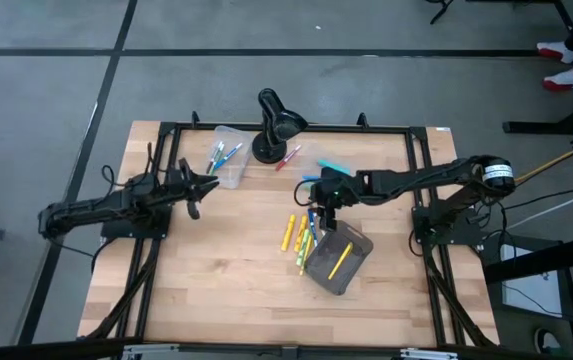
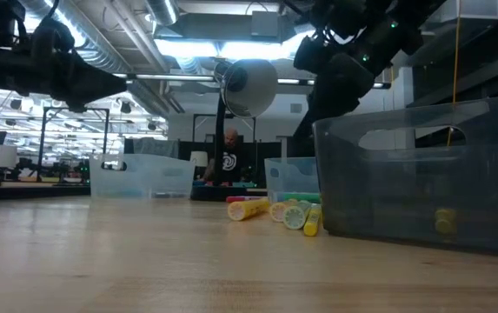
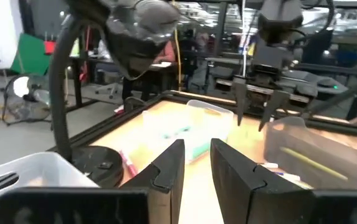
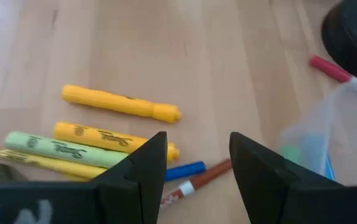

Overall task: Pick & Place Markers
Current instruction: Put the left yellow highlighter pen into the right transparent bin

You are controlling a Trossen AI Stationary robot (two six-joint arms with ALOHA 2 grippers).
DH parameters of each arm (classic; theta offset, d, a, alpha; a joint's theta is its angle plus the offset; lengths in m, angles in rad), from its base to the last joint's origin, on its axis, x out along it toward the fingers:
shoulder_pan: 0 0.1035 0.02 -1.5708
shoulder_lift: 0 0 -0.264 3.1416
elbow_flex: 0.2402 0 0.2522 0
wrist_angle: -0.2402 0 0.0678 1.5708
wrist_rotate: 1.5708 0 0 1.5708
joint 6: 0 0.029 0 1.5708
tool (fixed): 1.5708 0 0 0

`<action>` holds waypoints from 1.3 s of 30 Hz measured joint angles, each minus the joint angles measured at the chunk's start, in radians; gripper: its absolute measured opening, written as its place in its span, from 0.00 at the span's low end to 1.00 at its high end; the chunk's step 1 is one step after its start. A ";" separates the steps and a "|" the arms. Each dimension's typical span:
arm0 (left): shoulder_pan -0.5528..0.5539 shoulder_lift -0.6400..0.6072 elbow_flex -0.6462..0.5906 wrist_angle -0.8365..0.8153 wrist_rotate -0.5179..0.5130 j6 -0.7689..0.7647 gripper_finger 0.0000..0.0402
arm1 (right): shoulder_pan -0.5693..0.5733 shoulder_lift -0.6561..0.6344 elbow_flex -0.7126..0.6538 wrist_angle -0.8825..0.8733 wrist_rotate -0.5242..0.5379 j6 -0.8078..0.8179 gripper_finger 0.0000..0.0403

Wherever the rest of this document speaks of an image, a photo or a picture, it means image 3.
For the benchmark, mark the person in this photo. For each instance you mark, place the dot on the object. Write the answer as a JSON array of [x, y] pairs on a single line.
[[165, 53]]

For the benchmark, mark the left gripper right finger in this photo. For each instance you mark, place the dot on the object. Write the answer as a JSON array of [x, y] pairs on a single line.
[[243, 193]]

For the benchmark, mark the slim yellow highlighter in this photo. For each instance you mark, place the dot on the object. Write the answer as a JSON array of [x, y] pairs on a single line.
[[313, 163]]

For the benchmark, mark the black gooseneck desk lamp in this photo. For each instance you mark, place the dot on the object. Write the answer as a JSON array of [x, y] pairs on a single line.
[[137, 40]]

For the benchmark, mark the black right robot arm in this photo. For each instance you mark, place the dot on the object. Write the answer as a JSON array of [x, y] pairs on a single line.
[[279, 18]]

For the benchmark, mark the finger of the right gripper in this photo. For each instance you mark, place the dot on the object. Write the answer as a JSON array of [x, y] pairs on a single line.
[[241, 102], [273, 107]]

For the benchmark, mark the pink marker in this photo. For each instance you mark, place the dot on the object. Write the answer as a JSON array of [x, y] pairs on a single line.
[[129, 164]]

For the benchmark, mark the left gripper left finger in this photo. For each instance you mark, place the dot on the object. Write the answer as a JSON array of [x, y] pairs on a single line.
[[169, 186]]

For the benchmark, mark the clear plastic bin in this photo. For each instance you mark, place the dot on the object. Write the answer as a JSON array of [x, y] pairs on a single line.
[[215, 130], [47, 169]]

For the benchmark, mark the green board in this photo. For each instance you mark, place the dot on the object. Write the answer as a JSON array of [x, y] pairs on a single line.
[[30, 56]]

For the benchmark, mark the blue highlighter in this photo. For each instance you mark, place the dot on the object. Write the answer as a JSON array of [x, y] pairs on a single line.
[[172, 134]]

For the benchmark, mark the floor fan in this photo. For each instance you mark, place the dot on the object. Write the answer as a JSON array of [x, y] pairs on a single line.
[[25, 105]]

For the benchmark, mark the black aluminium rig frame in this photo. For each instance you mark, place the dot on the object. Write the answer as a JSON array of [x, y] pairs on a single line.
[[103, 127]]

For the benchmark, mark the red box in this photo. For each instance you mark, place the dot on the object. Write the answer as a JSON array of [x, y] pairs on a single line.
[[50, 47]]

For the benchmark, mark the smoky grey plastic bin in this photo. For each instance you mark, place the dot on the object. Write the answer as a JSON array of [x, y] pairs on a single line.
[[290, 146]]

